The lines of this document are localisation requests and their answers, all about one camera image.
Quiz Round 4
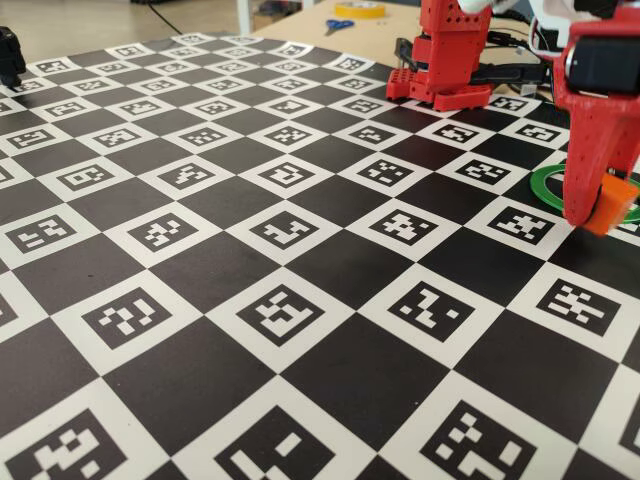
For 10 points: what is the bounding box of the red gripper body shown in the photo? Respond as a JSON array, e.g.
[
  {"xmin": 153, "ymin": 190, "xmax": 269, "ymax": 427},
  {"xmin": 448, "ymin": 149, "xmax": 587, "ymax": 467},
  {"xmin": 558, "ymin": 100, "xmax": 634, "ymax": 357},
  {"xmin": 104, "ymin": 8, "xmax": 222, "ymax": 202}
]
[{"xmin": 557, "ymin": 9, "xmax": 640, "ymax": 109}]

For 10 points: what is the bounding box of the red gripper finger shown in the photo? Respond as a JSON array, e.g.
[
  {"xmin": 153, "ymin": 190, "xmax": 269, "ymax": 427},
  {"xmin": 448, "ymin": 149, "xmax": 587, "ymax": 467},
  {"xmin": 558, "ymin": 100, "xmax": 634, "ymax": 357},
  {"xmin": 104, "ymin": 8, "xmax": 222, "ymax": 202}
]
[
  {"xmin": 615, "ymin": 99, "xmax": 640, "ymax": 176},
  {"xmin": 563, "ymin": 99, "xmax": 624, "ymax": 227}
]

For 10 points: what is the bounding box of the orange cube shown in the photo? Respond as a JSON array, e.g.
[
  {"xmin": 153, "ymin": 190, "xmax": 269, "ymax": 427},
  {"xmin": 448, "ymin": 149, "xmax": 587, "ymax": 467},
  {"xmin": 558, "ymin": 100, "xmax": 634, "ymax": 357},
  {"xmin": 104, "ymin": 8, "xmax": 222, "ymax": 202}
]
[{"xmin": 582, "ymin": 172, "xmax": 640, "ymax": 236}]

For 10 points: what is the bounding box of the black flat adapter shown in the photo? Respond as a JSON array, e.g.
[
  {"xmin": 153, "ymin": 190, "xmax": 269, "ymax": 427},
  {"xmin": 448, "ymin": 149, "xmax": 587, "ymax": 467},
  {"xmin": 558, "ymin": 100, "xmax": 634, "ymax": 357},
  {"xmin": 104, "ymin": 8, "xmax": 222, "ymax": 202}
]
[{"xmin": 474, "ymin": 63, "xmax": 545, "ymax": 85}]

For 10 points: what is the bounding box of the yellow tape roll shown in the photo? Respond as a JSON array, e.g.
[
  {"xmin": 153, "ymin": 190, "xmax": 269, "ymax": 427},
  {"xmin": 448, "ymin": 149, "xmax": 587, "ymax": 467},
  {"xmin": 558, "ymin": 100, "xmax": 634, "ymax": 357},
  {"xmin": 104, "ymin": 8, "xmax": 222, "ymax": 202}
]
[{"xmin": 333, "ymin": 1, "xmax": 387, "ymax": 20}]

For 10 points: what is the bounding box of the white table leg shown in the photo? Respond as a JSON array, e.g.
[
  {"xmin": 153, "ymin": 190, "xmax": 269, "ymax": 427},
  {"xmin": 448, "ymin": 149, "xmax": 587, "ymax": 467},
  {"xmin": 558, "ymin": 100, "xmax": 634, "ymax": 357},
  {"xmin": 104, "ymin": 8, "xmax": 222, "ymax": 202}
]
[{"xmin": 234, "ymin": 0, "xmax": 255, "ymax": 35}]

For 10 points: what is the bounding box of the black white marker checkerboard mat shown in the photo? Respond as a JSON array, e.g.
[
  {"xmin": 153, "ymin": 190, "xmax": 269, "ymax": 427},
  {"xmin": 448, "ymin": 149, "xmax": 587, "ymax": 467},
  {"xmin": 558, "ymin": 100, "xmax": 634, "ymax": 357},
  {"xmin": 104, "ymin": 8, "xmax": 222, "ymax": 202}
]
[{"xmin": 0, "ymin": 30, "xmax": 640, "ymax": 480}]

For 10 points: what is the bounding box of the green flat ring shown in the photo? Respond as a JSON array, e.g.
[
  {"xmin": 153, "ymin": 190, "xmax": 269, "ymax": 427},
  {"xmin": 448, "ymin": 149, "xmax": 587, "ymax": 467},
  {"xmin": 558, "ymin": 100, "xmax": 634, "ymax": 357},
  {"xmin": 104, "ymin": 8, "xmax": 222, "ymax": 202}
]
[{"xmin": 529, "ymin": 164, "xmax": 640, "ymax": 225}]

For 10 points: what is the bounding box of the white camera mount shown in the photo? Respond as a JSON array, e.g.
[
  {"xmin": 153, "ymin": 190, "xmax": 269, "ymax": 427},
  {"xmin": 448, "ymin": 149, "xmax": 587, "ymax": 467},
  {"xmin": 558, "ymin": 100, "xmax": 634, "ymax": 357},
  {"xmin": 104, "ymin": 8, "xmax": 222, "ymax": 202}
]
[{"xmin": 529, "ymin": 0, "xmax": 581, "ymax": 56}]

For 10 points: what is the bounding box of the thick black arcing cable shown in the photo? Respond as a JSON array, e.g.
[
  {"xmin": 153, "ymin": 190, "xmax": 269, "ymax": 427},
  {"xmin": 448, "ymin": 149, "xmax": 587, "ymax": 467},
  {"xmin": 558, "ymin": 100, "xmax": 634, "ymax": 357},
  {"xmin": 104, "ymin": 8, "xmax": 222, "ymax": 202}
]
[{"xmin": 492, "ymin": 7, "xmax": 561, "ymax": 101}]

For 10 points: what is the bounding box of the black cable with plug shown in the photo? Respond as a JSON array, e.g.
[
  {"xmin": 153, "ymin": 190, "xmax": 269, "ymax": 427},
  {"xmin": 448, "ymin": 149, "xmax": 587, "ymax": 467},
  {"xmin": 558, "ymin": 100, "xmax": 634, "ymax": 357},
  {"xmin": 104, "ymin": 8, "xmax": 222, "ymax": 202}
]
[{"xmin": 487, "ymin": 30, "xmax": 556, "ymax": 101}]

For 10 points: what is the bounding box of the black camera stand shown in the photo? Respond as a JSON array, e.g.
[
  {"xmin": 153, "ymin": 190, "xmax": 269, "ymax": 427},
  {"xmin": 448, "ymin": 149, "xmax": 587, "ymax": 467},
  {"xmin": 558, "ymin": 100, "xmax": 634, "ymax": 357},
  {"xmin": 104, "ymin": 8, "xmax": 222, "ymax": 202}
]
[{"xmin": 0, "ymin": 25, "xmax": 27, "ymax": 92}]

